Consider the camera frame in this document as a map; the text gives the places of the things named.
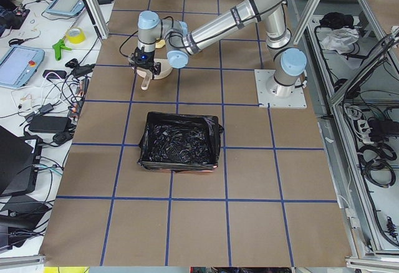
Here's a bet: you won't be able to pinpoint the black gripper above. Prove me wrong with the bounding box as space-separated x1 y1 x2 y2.
128 49 156 79

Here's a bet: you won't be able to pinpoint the beige plastic dustpan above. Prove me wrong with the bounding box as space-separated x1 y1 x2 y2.
132 40 171 90

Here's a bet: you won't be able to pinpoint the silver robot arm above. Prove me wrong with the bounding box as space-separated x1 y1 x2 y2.
128 0 307 98

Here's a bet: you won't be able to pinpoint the black lined trash bin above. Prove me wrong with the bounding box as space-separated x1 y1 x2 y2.
138 112 224 172

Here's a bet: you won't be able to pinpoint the yellow tape roll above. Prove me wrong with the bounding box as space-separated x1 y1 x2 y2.
65 27 86 44

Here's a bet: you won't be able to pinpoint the far blue teach pendant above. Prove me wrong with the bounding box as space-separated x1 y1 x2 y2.
45 0 84 17

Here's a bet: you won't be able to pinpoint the blue teach pendant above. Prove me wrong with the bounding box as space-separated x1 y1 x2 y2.
45 0 84 17
1 45 45 89

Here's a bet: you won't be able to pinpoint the black power adapter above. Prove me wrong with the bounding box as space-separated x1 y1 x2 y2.
28 116 72 133

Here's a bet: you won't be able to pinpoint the near blue teach pendant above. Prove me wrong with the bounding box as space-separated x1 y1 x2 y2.
1 45 45 89

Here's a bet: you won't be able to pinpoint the black scissors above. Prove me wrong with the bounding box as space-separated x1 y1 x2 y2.
8 38 31 46

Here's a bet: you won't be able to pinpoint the black laptop computer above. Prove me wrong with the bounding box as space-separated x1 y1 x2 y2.
1 127 42 197

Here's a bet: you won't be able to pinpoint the crumpled white cloth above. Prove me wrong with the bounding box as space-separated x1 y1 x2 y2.
320 27 359 54

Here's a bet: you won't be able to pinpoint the green handled grabber tool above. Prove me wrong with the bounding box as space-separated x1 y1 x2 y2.
52 38 72 61

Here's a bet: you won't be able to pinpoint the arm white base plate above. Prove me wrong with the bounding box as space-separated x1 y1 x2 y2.
254 69 307 109

